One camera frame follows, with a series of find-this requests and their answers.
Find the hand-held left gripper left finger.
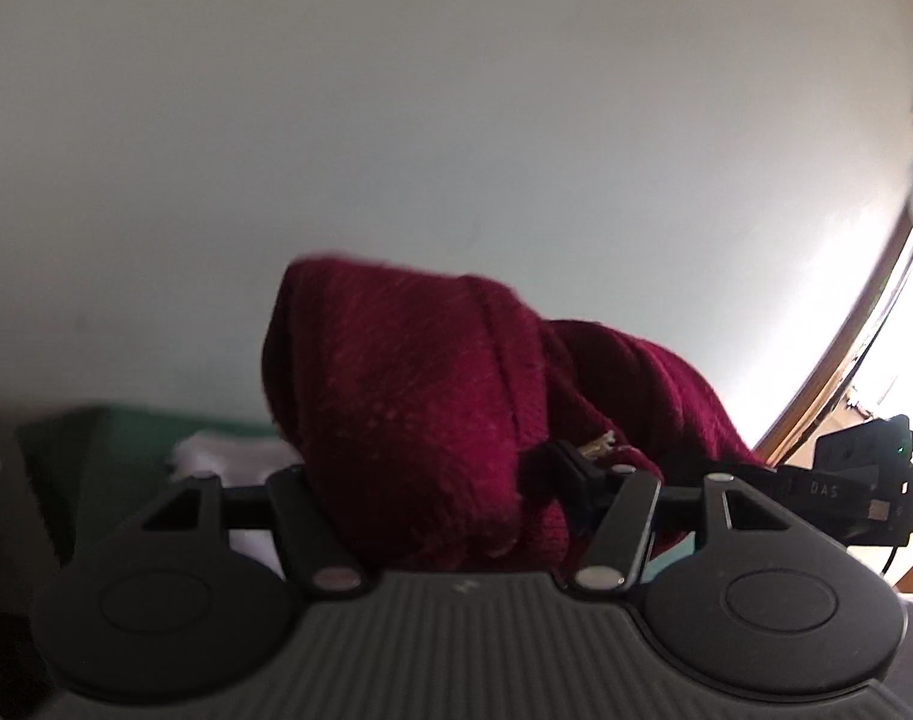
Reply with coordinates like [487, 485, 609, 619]
[137, 465, 371, 602]

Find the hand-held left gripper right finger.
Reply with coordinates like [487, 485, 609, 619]
[544, 441, 795, 592]

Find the red knit sweater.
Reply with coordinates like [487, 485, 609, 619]
[259, 255, 773, 571]

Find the white folded garment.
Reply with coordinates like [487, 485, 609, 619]
[171, 431, 307, 578]

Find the green table cloth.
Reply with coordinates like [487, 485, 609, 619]
[17, 405, 277, 578]

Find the wooden door frame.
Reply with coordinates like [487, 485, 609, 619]
[752, 217, 913, 466]

